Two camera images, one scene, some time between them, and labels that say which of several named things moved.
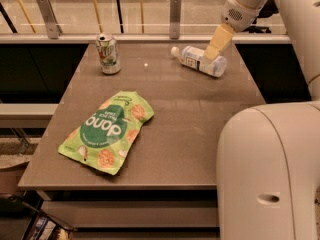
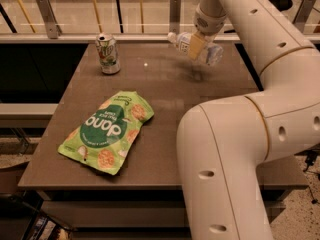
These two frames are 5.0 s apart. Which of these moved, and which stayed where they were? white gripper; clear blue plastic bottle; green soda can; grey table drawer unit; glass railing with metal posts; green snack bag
Moved: clear blue plastic bottle; white gripper
Stayed: grey table drawer unit; glass railing with metal posts; green soda can; green snack bag
